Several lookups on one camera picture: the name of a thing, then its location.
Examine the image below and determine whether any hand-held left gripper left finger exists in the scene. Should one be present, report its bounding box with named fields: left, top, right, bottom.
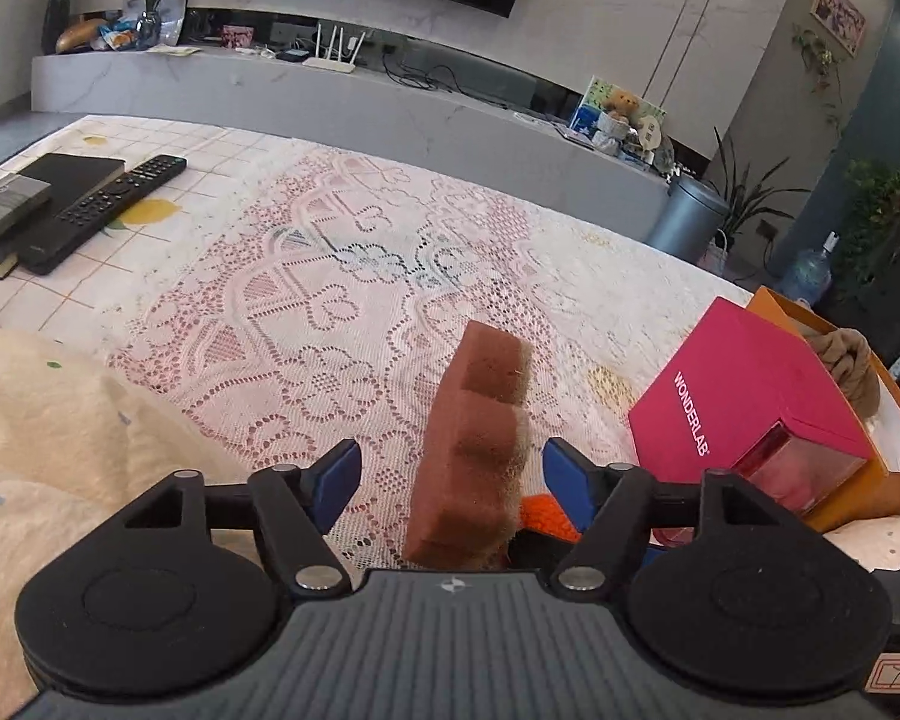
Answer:
left=120, top=439, right=365, bottom=601

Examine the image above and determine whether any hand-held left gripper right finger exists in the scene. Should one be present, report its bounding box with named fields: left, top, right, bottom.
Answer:
left=541, top=439, right=785, bottom=592

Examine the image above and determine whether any brown scouring sponge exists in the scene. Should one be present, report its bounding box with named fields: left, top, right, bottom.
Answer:
left=403, top=320, right=532, bottom=571

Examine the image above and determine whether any orange cardboard box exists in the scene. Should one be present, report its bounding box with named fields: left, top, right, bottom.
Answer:
left=746, top=286, right=900, bottom=533

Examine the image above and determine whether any tan knotted cloth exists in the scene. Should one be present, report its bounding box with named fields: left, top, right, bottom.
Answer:
left=806, top=328, right=882, bottom=425

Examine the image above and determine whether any orange scrubber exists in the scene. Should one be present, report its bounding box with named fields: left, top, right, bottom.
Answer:
left=517, top=493, right=582, bottom=545

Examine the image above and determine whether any pink cardboard box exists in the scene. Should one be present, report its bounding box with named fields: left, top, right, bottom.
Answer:
left=628, top=297, right=877, bottom=517

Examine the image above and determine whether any pink bag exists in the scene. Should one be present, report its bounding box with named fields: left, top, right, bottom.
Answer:
left=701, top=229, right=732, bottom=275

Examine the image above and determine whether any grey trash can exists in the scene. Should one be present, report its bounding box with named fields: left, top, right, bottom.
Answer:
left=645, top=172, right=732, bottom=265

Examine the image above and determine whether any cream dotted blanket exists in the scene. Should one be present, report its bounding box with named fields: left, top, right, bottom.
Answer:
left=0, top=330, right=271, bottom=720

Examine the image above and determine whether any water jug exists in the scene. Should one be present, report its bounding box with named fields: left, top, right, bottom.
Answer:
left=776, top=232, right=833, bottom=308

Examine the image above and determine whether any potted leafy plant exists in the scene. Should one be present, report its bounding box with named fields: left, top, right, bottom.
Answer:
left=701, top=127, right=811, bottom=256

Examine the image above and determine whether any black remote control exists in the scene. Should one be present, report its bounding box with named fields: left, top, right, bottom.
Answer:
left=16, top=154, right=188, bottom=276

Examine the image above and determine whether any plush bear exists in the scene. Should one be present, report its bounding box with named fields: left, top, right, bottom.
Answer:
left=596, top=88, right=642, bottom=155

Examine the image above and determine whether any grey marble television console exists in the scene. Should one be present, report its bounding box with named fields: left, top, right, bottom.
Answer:
left=30, top=7, right=672, bottom=241

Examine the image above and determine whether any large green bushy plant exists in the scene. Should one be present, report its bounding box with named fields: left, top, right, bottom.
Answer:
left=832, top=157, right=900, bottom=301

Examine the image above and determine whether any black book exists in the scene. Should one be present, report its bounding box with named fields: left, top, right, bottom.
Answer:
left=0, top=153, right=127, bottom=260

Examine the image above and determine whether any white router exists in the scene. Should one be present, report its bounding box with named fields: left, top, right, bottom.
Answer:
left=302, top=24, right=367, bottom=74

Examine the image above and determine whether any grey box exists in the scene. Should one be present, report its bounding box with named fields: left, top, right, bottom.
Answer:
left=0, top=172, right=52, bottom=241

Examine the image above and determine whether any hanging vine plant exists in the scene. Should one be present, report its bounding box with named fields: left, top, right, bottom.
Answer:
left=791, top=22, right=848, bottom=136

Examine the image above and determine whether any blue snack pack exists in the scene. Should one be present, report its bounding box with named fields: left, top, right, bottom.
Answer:
left=97, top=19, right=140, bottom=52

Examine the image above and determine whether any gold ornament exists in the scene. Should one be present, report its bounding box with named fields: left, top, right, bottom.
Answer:
left=55, top=17, right=110, bottom=55

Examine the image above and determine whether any framed wall picture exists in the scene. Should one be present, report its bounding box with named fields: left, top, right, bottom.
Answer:
left=808, top=0, right=867, bottom=57

